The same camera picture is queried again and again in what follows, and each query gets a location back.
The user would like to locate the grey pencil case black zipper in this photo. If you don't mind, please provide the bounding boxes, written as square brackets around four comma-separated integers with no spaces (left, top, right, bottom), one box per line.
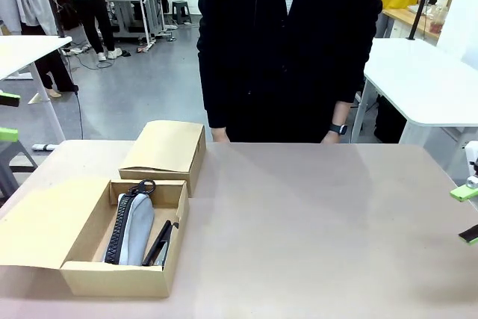
[103,179,157,266]

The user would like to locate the black stapler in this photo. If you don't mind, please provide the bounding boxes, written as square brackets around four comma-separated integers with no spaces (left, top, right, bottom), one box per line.
[141,220,180,267]

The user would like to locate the person's left forearm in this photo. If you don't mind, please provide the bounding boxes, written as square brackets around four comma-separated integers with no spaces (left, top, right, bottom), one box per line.
[329,100,352,126]

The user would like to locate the closed cardboard box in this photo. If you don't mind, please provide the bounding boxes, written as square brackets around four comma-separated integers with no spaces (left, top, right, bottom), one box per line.
[118,120,207,198]

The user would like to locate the open cardboard box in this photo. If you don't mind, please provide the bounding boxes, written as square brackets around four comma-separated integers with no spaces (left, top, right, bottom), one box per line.
[0,176,190,300]

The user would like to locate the person's right hand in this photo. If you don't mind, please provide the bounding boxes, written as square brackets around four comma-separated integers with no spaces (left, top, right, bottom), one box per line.
[211,127,231,143]

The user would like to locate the grey metal stand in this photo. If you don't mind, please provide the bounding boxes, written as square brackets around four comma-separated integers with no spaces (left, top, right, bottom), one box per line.
[0,141,39,200]

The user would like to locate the white table slanted leg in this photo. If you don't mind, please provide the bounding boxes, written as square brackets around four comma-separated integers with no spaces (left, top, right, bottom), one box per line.
[0,34,74,152]

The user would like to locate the black bag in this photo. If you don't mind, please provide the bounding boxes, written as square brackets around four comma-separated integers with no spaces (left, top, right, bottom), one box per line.
[373,94,409,144]

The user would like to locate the white table rounded corner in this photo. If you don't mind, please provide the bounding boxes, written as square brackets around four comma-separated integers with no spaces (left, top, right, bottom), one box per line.
[350,37,478,148]

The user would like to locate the clear jar red contents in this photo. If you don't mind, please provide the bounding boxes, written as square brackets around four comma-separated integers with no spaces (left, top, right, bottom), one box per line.
[429,0,450,35]

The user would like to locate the wooden counter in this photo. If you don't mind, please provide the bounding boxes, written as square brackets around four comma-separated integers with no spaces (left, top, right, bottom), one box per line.
[382,7,449,40]

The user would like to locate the dark grey plastic stool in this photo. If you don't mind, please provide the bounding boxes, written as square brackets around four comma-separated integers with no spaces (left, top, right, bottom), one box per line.
[170,0,193,25]

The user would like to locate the person torso black cardigan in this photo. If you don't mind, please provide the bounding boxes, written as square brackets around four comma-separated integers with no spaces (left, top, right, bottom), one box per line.
[196,0,385,144]

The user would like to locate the black floor cable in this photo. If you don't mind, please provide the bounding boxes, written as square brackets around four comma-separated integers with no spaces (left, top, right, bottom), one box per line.
[61,45,113,141]

